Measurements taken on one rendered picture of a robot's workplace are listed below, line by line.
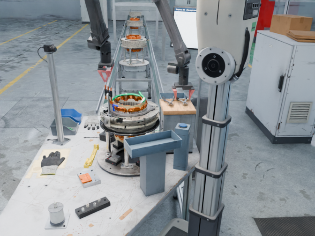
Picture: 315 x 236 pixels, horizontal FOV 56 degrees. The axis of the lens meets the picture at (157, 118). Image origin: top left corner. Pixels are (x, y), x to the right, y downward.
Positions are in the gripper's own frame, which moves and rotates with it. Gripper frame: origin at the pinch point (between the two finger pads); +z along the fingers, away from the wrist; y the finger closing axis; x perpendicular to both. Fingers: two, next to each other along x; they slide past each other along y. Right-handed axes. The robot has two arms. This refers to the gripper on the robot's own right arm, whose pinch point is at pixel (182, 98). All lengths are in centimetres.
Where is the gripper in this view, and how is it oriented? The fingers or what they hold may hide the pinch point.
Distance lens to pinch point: 177.4
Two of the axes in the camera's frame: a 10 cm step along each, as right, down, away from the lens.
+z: -0.1, 9.0, 4.4
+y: -9.9, 0.5, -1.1
